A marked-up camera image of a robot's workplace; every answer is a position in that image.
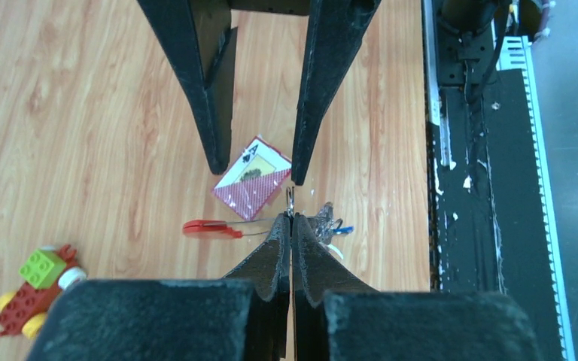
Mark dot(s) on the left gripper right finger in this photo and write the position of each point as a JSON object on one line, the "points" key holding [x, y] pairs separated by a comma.
{"points": [[339, 317]]}

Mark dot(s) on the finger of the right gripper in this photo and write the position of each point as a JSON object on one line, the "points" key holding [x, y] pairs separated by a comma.
{"points": [[334, 36], [199, 42]]}

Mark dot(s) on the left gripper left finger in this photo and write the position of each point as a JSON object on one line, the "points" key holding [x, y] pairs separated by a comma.
{"points": [[241, 316]]}

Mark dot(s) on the key with blue tag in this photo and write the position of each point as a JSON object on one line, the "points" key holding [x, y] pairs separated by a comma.
{"points": [[343, 230]]}

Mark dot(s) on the metal key holder red handle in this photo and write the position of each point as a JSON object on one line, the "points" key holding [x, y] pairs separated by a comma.
{"points": [[322, 225]]}

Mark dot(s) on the white paper scrap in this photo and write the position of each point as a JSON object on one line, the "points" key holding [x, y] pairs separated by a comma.
{"points": [[336, 250]]}

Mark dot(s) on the pink card packet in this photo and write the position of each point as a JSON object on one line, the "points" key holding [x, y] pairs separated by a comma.
{"points": [[253, 179]]}

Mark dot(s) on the colourful toy brick car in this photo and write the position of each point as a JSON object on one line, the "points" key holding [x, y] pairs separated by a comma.
{"points": [[47, 273]]}

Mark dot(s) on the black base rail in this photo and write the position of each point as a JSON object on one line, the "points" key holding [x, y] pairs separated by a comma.
{"points": [[492, 219]]}

